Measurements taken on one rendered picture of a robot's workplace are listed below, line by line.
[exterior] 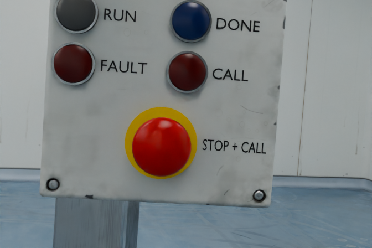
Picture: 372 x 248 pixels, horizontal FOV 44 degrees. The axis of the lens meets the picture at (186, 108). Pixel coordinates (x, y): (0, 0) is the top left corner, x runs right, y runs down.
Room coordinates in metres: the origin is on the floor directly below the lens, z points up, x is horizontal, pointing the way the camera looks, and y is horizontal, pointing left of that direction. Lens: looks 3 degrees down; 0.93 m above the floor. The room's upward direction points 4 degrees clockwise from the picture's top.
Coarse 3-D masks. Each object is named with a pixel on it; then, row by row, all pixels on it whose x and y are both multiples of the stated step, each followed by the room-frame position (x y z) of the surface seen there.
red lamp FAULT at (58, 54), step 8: (64, 48) 0.31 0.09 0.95; (72, 48) 0.31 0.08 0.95; (80, 48) 0.32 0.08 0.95; (56, 56) 0.31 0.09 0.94; (64, 56) 0.31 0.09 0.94; (72, 56) 0.31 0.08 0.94; (80, 56) 0.31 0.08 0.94; (88, 56) 0.32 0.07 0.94; (56, 64) 0.31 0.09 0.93; (64, 64) 0.31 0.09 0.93; (72, 64) 0.31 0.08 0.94; (80, 64) 0.31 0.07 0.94; (88, 64) 0.32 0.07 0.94; (56, 72) 0.31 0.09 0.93; (64, 72) 0.31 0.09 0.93; (72, 72) 0.31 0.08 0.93; (80, 72) 0.31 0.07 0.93; (88, 72) 0.32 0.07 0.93; (64, 80) 0.32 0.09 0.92; (72, 80) 0.32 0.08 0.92; (80, 80) 0.32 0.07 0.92
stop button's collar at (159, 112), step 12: (156, 108) 0.32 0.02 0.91; (168, 108) 0.32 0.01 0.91; (144, 120) 0.32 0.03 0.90; (180, 120) 0.32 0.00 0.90; (132, 132) 0.32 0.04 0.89; (192, 132) 0.33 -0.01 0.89; (192, 144) 0.33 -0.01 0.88; (204, 144) 0.33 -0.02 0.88; (228, 144) 0.33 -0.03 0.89; (252, 144) 0.33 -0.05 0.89; (132, 156) 0.32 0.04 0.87; (192, 156) 0.33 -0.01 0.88
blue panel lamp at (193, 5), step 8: (176, 8) 0.32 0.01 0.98; (184, 8) 0.32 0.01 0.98; (192, 8) 0.32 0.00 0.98; (200, 8) 0.32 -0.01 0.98; (176, 16) 0.32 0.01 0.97; (184, 16) 0.32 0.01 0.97; (192, 16) 0.32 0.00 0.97; (200, 16) 0.32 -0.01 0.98; (208, 16) 0.32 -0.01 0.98; (176, 24) 0.32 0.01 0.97; (184, 24) 0.32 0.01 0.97; (192, 24) 0.32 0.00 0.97; (200, 24) 0.32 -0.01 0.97; (208, 24) 0.32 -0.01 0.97; (176, 32) 0.32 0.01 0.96; (184, 32) 0.32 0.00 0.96; (192, 32) 0.32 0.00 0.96; (200, 32) 0.32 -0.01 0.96
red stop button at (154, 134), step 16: (144, 128) 0.30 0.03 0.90; (160, 128) 0.30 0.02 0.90; (176, 128) 0.30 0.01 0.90; (144, 144) 0.30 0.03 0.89; (160, 144) 0.30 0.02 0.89; (176, 144) 0.30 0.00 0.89; (144, 160) 0.30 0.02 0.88; (160, 160) 0.30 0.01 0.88; (176, 160) 0.30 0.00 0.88; (160, 176) 0.30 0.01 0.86
